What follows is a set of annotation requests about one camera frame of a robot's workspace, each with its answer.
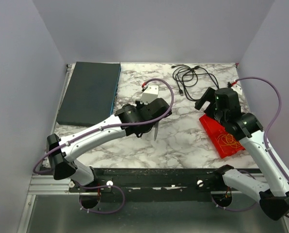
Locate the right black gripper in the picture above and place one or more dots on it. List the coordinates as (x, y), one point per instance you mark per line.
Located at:
(205, 100)

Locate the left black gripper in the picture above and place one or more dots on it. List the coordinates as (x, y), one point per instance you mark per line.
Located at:
(162, 109)

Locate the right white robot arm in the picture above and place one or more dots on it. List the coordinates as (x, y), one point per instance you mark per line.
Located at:
(273, 195)

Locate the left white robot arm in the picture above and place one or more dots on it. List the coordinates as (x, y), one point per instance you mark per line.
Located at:
(63, 152)

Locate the red plastic bin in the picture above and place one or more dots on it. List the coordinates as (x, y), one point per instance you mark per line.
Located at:
(225, 144)

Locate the grey cable spool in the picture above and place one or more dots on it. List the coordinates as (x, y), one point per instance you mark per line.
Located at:
(156, 128)

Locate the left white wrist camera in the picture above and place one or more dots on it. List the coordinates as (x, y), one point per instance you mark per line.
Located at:
(149, 94)

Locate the dark grey network switch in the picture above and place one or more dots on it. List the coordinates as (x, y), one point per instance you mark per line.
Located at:
(90, 94)

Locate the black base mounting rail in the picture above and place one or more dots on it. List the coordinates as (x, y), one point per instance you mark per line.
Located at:
(153, 184)

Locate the aluminium frame rail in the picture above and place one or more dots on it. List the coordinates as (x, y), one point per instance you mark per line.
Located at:
(46, 185)

